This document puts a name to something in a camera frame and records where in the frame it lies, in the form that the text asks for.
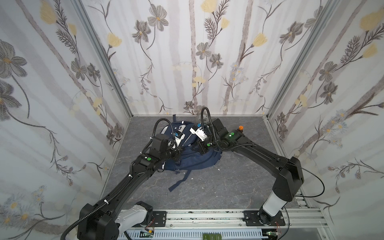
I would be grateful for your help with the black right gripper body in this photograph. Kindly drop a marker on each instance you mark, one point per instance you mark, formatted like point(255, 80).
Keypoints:
point(203, 145)

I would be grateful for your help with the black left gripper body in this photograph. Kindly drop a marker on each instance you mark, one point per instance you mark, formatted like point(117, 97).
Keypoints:
point(176, 148)

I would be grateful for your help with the navy blue student backpack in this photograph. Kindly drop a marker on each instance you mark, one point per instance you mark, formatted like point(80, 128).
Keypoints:
point(191, 159)

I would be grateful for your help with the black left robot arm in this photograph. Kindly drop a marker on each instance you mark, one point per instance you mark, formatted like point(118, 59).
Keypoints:
point(101, 220)

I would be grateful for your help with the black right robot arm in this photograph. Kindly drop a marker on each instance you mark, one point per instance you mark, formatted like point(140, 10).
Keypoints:
point(288, 172)

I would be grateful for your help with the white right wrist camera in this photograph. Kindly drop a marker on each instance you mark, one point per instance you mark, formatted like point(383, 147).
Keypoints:
point(199, 132)

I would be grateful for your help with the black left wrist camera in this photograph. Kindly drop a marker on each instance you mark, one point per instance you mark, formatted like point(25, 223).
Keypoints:
point(161, 143)

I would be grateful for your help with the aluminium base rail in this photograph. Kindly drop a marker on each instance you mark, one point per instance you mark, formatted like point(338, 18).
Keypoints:
point(232, 224)

